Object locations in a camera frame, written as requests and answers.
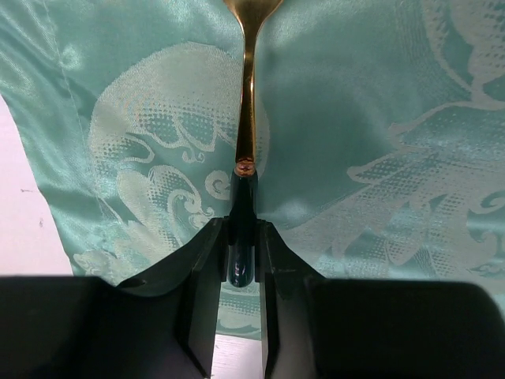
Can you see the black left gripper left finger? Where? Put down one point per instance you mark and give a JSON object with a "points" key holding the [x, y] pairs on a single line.
{"points": [[159, 323]]}

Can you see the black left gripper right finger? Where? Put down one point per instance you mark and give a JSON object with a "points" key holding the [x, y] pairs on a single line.
{"points": [[316, 327]]}

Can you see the gold fork with green handle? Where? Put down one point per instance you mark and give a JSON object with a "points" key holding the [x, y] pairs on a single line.
{"points": [[251, 16]]}

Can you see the green patterned satin cloth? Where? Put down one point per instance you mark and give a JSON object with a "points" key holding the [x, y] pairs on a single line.
{"points": [[379, 142]]}

